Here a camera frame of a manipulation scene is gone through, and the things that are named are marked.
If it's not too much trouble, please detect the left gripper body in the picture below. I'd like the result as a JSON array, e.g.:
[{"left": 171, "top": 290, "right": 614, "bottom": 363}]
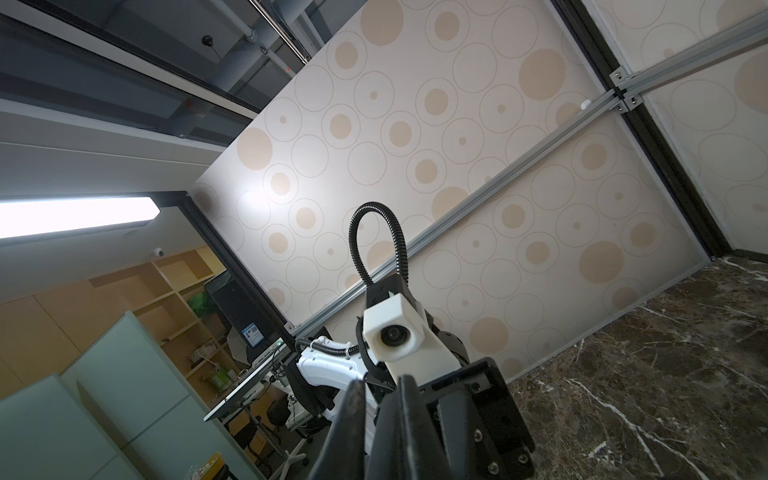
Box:
[{"left": 420, "top": 357, "right": 536, "bottom": 479}]

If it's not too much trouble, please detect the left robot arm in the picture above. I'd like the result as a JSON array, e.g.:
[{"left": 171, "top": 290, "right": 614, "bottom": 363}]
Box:
[{"left": 286, "top": 202, "right": 536, "bottom": 479}]

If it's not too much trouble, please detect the monitor on stand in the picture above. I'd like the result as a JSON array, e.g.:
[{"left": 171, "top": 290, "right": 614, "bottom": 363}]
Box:
[{"left": 204, "top": 271, "right": 280, "bottom": 365}]

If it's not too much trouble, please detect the wooden shelf unit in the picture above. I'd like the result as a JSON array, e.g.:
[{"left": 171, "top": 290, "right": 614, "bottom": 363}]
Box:
[{"left": 1, "top": 246, "right": 245, "bottom": 406}]

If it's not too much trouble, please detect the ceiling light strip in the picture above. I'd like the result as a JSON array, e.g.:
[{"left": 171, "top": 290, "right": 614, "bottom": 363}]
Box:
[{"left": 1, "top": 196, "right": 160, "bottom": 240}]

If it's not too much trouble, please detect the left aluminium rail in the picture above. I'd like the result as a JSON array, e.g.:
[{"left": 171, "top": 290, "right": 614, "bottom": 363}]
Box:
[{"left": 293, "top": 89, "right": 620, "bottom": 339}]

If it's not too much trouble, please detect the left black corner post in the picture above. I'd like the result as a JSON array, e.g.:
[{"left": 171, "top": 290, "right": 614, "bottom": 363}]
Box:
[{"left": 552, "top": 0, "right": 732, "bottom": 258}]

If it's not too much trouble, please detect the horizontal aluminium rail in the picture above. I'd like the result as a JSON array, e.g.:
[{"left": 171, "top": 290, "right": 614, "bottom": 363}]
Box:
[{"left": 618, "top": 10, "right": 767, "bottom": 97}]

